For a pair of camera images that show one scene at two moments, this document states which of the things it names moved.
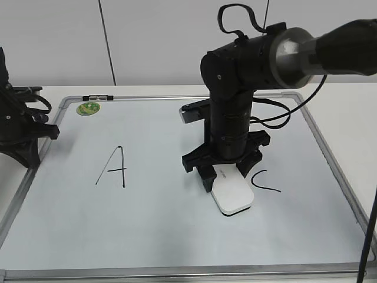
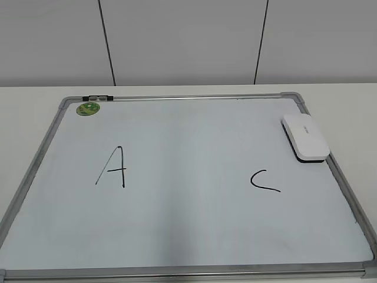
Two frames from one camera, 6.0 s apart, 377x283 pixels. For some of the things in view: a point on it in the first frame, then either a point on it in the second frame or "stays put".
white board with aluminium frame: [109, 203] stays put
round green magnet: [88, 108] stays put
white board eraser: [231, 190] -> [304, 138]
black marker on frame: [98, 98] stays put
